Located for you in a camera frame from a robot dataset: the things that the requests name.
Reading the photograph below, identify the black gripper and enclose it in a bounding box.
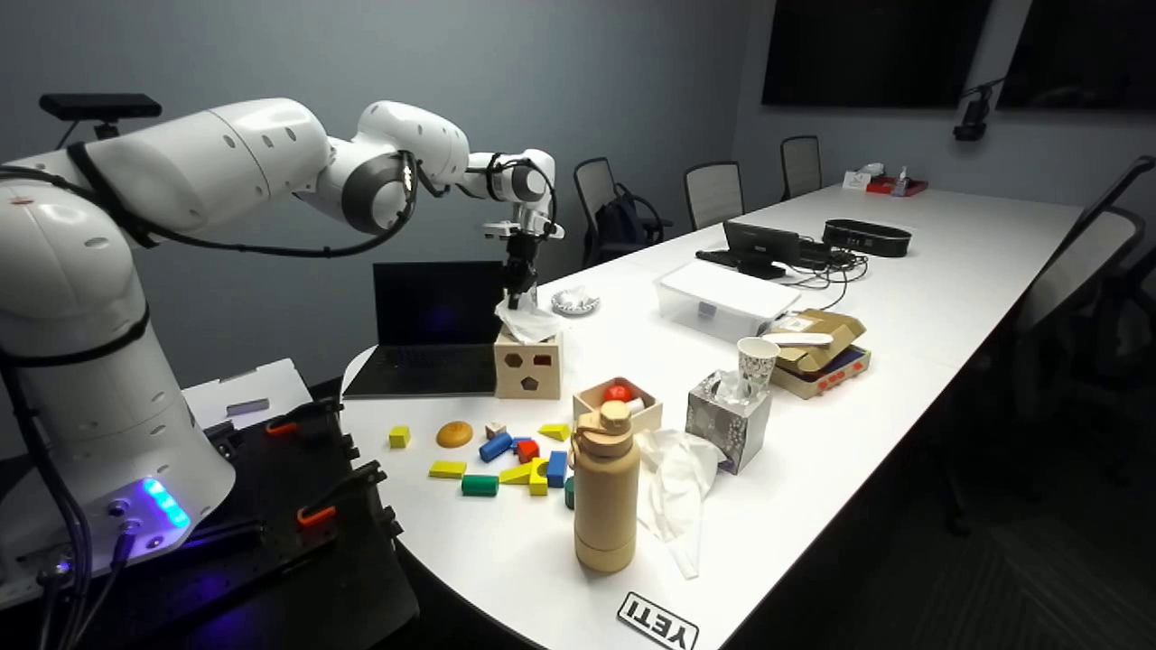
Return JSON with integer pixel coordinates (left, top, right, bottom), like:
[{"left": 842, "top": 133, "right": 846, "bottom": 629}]
[{"left": 499, "top": 230, "right": 543, "bottom": 314}]

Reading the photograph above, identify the white round device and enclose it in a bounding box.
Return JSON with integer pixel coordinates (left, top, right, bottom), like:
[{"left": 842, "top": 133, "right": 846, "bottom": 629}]
[{"left": 550, "top": 284, "right": 603, "bottom": 321}]

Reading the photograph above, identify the wooden shape sorter cube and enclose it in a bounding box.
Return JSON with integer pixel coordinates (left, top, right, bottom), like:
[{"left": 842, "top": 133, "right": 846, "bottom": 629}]
[{"left": 491, "top": 326, "right": 568, "bottom": 399}]

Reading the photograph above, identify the black laptop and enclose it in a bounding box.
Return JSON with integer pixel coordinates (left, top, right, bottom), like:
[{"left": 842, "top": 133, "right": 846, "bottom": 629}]
[{"left": 338, "top": 256, "right": 509, "bottom": 404}]

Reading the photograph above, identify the black backpack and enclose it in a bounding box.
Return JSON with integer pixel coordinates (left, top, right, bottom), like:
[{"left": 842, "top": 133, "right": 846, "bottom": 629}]
[{"left": 591, "top": 190, "right": 667, "bottom": 258}]

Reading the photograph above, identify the grey office chair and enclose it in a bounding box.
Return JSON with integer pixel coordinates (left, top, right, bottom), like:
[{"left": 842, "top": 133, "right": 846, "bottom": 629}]
[
  {"left": 571, "top": 156, "right": 671, "bottom": 269},
  {"left": 775, "top": 133, "right": 825, "bottom": 202},
  {"left": 681, "top": 160, "right": 746, "bottom": 230}
]

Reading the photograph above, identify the small wooden box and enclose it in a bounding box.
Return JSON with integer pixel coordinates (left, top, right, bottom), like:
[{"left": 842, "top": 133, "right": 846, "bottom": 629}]
[{"left": 568, "top": 373, "right": 663, "bottom": 445}]

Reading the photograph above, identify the yellow wooden block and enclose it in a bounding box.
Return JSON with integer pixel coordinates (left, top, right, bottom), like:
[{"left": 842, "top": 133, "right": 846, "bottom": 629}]
[{"left": 499, "top": 457, "right": 553, "bottom": 497}]

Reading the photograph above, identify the white flat box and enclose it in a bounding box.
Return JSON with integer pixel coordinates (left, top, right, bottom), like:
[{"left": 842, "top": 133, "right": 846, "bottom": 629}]
[{"left": 652, "top": 256, "right": 805, "bottom": 338}]

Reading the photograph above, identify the tan water bottle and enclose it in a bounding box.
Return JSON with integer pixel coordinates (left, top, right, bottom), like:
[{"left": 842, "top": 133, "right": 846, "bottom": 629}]
[{"left": 568, "top": 396, "right": 644, "bottom": 579}]

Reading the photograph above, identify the pile of white napkins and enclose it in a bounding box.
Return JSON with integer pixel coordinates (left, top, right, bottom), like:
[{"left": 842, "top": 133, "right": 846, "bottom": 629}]
[{"left": 630, "top": 427, "right": 728, "bottom": 583}]

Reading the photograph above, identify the black monitor device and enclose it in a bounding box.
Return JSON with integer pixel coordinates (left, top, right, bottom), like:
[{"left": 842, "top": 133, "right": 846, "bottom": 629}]
[{"left": 694, "top": 219, "right": 809, "bottom": 283}]

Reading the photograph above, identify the white paper cup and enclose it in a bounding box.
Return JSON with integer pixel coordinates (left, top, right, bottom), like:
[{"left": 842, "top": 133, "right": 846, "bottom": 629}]
[{"left": 732, "top": 333, "right": 782, "bottom": 396}]

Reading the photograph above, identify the white paper sheet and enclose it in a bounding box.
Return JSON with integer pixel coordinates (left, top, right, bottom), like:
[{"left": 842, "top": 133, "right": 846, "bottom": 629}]
[{"left": 178, "top": 354, "right": 316, "bottom": 438}]

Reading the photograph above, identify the open cardboard box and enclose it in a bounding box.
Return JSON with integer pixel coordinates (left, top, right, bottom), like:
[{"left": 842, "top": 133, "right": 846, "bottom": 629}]
[{"left": 765, "top": 307, "right": 870, "bottom": 380}]

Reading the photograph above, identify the flat red printed box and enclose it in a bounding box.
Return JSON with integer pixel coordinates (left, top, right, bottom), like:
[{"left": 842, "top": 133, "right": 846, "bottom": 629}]
[{"left": 768, "top": 343, "right": 875, "bottom": 399}]

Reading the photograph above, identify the black robot cart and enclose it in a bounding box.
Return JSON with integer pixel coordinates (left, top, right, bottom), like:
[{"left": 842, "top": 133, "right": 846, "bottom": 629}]
[{"left": 0, "top": 387, "right": 426, "bottom": 650}]

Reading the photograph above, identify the red tray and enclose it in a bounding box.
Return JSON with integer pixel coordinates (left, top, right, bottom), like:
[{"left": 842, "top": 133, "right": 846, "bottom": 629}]
[{"left": 864, "top": 162, "right": 931, "bottom": 202}]

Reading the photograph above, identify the dark office chair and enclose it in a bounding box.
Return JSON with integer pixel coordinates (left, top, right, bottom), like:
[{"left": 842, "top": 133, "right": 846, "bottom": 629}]
[{"left": 1006, "top": 156, "right": 1156, "bottom": 408}]

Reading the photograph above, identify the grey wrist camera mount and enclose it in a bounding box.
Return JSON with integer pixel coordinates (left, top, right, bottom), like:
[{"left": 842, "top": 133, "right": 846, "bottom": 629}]
[{"left": 484, "top": 215, "right": 568, "bottom": 246}]

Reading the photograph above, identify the black table cable bundle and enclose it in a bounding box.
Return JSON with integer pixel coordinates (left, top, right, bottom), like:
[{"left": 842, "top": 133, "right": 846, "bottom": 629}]
[{"left": 788, "top": 246, "right": 875, "bottom": 301}]

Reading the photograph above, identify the large black wall screen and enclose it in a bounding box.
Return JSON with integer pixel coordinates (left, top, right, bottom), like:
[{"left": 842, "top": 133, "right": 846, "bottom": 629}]
[
  {"left": 992, "top": 0, "right": 1156, "bottom": 115},
  {"left": 757, "top": 0, "right": 992, "bottom": 113}
]

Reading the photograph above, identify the black camera on stand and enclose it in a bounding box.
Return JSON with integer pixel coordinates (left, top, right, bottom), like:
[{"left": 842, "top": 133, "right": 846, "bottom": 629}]
[{"left": 36, "top": 91, "right": 164, "bottom": 150}]

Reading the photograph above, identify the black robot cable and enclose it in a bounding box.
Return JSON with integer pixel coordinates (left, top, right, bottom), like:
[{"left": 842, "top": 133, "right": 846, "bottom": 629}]
[{"left": 0, "top": 364, "right": 104, "bottom": 650}]

